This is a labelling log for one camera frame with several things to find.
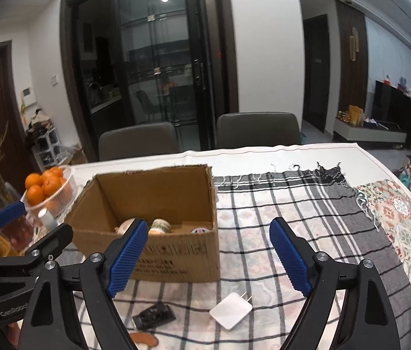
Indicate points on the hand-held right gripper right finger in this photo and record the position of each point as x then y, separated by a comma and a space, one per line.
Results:
291, 259

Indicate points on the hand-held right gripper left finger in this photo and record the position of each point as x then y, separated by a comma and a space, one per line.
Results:
127, 259

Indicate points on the beige round case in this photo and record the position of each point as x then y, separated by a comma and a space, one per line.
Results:
124, 226

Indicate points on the brown cardboard box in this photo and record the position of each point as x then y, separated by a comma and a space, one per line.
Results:
180, 259

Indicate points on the white charger plug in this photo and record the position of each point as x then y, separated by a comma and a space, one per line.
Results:
229, 311

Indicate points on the orange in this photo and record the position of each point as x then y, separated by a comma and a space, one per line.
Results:
34, 195
33, 180
51, 186
57, 171

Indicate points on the white fruit basket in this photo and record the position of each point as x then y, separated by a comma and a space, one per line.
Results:
63, 198

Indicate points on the black shiny small object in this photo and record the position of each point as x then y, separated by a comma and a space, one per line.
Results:
154, 316

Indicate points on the grey plaid tablecloth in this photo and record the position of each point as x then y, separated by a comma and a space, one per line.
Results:
263, 197

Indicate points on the white shoe rack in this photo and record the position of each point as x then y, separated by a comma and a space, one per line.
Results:
45, 146

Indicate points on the small brown object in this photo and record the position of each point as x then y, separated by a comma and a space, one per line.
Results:
145, 339

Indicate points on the colourful tile-pattern table mat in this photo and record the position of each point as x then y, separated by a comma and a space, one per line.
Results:
395, 207

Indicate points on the grey dining chair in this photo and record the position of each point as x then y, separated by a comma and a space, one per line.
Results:
258, 131
138, 142

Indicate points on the white television cabinet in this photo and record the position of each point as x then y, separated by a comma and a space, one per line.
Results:
369, 135

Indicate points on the yellow box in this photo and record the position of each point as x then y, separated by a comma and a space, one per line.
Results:
355, 115

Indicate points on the black television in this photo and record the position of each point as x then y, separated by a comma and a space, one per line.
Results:
395, 105

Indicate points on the dark room door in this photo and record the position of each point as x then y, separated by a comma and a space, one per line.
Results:
316, 73

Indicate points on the dark sliding glass door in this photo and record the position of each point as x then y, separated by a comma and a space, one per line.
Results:
161, 43

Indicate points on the white wall intercom panel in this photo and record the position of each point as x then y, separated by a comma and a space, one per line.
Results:
29, 96

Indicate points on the white light switch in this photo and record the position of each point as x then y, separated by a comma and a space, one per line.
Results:
55, 79

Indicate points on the dark slatted wall panel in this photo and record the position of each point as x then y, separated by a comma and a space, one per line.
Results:
342, 62

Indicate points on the gold wall ornament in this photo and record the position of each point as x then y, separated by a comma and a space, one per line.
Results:
353, 43

